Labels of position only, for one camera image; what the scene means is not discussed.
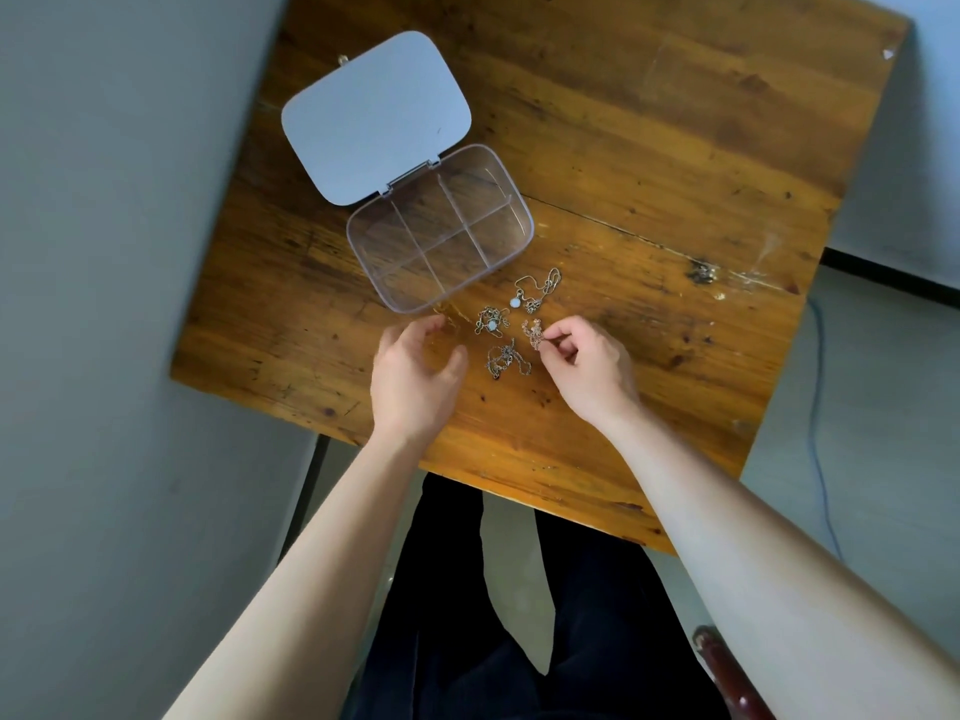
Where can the person's left hand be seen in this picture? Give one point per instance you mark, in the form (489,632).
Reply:
(409,389)

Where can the person's right hand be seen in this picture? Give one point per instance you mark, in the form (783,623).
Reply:
(596,374)

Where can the white lidded clear compartment box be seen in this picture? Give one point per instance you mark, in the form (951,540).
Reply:
(375,112)

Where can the person's left forearm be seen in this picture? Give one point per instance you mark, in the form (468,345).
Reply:
(315,577)

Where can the person's right forearm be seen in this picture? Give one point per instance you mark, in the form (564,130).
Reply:
(750,547)

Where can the person's black trousers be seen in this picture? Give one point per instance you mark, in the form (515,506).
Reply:
(442,592)

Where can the wooden folding table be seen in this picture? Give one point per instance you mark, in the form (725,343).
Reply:
(637,142)

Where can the brown leather shoe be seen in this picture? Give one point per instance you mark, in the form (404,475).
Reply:
(731,682)

